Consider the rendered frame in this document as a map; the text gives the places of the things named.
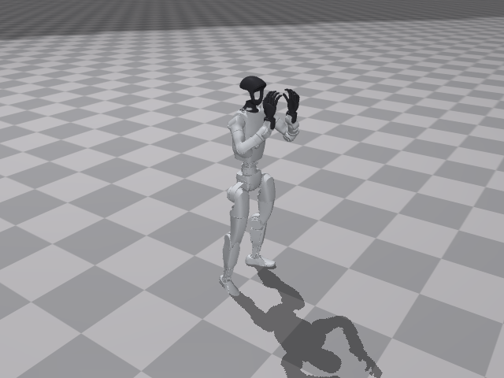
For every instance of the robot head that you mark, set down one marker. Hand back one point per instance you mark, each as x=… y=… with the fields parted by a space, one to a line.
x=253 y=84

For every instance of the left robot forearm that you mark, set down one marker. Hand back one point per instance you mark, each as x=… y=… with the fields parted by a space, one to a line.
x=292 y=129

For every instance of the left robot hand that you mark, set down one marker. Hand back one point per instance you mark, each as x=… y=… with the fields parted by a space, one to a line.
x=292 y=104

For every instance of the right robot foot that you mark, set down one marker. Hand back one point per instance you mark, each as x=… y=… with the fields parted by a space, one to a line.
x=229 y=287

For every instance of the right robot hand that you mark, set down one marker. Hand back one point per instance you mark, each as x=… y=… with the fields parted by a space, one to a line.
x=269 y=106

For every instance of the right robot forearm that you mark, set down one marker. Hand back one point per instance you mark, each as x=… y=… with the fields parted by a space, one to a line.
x=257 y=139

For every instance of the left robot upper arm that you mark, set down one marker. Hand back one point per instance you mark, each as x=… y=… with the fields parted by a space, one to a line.
x=282 y=128

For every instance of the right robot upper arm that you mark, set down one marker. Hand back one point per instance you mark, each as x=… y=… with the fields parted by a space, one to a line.
x=236 y=125

